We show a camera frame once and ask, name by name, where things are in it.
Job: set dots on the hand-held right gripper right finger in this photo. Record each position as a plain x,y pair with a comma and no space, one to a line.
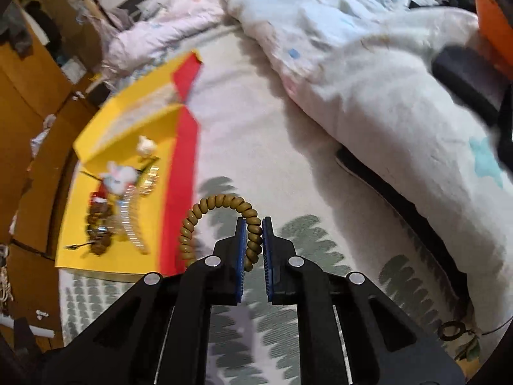
268,256

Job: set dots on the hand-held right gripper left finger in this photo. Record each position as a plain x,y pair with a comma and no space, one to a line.
240,248

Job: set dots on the white plush bunny hair clip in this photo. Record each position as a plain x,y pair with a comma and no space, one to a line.
118,176

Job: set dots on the red santa plush hair clip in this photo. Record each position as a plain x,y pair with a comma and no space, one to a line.
98,198

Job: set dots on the gold hair clip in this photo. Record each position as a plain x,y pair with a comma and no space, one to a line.
148,180

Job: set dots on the leaf print bed sheet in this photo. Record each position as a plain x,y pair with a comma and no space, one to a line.
260,128

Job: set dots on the cream garlic shaped hair clip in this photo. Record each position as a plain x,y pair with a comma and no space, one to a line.
145,145

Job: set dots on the dark brown hair accessory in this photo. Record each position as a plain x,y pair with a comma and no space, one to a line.
100,228

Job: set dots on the white printed quilt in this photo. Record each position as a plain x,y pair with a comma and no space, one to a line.
360,88

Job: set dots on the white tube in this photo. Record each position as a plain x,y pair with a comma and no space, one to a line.
40,332

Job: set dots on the white plastic bag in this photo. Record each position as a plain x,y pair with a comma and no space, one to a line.
44,132

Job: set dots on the pale pink quilt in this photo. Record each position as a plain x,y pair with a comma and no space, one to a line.
168,16

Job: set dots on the white paper sheet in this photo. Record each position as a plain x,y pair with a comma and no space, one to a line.
74,70

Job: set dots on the wooden wardrobe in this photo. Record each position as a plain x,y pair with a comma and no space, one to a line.
24,100

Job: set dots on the black padded object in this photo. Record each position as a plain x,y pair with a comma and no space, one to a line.
465,76

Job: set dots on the dark gray garment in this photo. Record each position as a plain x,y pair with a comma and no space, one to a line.
44,28

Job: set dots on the orange sheet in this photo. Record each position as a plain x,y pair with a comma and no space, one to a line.
491,20

